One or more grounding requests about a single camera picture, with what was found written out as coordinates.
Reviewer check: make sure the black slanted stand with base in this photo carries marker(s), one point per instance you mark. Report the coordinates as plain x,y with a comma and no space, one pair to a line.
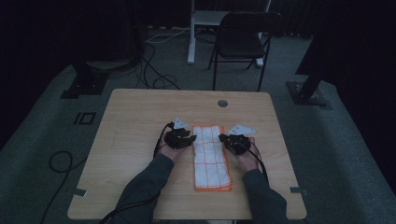
306,91

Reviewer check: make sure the white towel with orange border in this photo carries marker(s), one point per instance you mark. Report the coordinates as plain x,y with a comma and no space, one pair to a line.
210,158

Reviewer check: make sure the person's left hand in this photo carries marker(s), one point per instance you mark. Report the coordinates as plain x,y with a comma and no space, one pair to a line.
170,151

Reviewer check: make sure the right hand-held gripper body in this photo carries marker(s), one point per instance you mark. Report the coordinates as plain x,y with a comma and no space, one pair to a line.
240,141

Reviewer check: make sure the black folding chair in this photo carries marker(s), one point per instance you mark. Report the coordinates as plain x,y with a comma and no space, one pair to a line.
241,43

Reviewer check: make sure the person's right hand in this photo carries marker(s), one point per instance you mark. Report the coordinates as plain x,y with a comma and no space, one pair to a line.
247,160

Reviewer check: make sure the white desk frame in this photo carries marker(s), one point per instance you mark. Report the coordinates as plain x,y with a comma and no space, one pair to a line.
191,40

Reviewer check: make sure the black stand with square base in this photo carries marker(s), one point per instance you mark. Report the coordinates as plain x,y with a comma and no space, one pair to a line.
85,84

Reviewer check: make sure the grey table grommet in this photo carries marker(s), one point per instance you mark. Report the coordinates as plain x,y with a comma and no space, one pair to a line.
222,103

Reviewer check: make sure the grey tape piece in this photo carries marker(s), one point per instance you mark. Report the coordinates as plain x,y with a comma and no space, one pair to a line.
297,190
79,192

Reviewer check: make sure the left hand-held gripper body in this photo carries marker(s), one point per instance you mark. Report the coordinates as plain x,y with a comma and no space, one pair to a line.
176,139

